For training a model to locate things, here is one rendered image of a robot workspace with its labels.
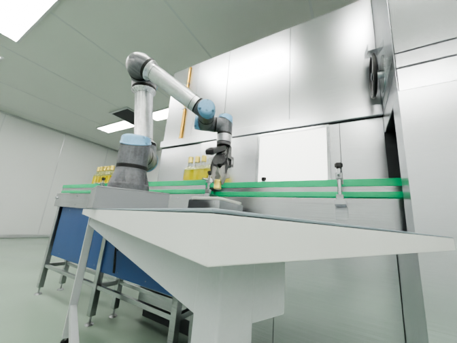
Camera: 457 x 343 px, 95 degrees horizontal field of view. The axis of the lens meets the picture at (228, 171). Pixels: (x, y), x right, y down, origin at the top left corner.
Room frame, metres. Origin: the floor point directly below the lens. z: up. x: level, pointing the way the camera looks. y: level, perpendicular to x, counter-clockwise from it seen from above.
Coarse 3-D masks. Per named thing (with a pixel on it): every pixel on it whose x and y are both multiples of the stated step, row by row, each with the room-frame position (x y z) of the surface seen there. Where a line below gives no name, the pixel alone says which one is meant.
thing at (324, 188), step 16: (224, 192) 1.22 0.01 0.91; (240, 192) 1.17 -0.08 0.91; (256, 192) 1.11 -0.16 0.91; (272, 192) 1.07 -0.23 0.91; (288, 192) 1.03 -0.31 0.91; (304, 192) 0.99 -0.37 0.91; (320, 192) 0.95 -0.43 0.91; (336, 192) 0.92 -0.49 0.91; (352, 192) 0.89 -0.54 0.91; (368, 192) 0.86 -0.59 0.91; (384, 192) 0.83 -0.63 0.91; (400, 192) 0.80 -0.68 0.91
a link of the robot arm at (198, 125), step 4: (196, 116) 0.94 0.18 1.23; (196, 120) 0.94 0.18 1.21; (216, 120) 0.95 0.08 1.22; (196, 124) 0.95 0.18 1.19; (200, 124) 0.93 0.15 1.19; (212, 124) 0.95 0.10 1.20; (216, 124) 0.95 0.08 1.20; (196, 128) 0.97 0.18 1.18; (200, 128) 0.97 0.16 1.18; (204, 128) 0.96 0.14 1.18; (208, 128) 0.96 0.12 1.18; (212, 128) 0.97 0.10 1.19
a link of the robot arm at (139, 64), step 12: (132, 60) 0.78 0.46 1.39; (144, 60) 0.77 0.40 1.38; (132, 72) 0.82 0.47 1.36; (144, 72) 0.79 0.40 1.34; (156, 72) 0.79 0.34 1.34; (156, 84) 0.82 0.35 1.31; (168, 84) 0.80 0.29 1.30; (180, 84) 0.81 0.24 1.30; (180, 96) 0.81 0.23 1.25; (192, 96) 0.81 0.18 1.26; (192, 108) 0.83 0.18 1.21; (204, 108) 0.80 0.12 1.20; (204, 120) 0.87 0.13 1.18
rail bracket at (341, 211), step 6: (336, 168) 0.82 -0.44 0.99; (336, 174) 0.81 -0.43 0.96; (342, 174) 0.80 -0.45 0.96; (342, 180) 0.90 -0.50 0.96; (336, 198) 0.81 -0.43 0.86; (342, 198) 0.80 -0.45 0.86; (336, 204) 0.81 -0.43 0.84; (342, 204) 0.80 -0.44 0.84; (336, 210) 0.90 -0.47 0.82; (342, 210) 0.89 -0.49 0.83; (336, 216) 0.90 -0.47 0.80; (342, 216) 0.89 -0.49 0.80
